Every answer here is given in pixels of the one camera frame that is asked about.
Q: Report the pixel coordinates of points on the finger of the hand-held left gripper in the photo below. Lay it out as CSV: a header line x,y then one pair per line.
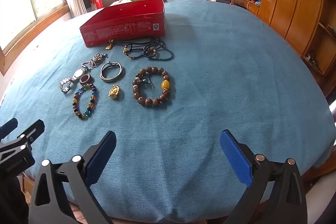
x,y
35,129
8,127

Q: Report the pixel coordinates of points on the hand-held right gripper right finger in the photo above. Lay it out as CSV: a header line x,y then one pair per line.
x,y
236,155

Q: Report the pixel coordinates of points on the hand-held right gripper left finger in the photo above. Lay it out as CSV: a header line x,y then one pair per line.
x,y
101,155

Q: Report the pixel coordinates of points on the gold pendant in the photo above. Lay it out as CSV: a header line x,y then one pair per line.
x,y
114,92

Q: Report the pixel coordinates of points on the silver wristwatch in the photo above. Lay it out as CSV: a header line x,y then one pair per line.
x,y
78,73

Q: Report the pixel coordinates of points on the dark bead strand yellow beads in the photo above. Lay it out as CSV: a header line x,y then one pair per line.
x,y
126,50

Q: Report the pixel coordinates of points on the red cardboard box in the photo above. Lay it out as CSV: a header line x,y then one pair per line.
x,y
118,29

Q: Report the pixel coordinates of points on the silver bangle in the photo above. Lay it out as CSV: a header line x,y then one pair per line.
x,y
110,80

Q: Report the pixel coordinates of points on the wooden desk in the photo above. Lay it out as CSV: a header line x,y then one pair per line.
x,y
244,2

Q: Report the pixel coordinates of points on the wooden wardrobe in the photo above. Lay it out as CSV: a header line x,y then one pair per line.
x,y
294,3

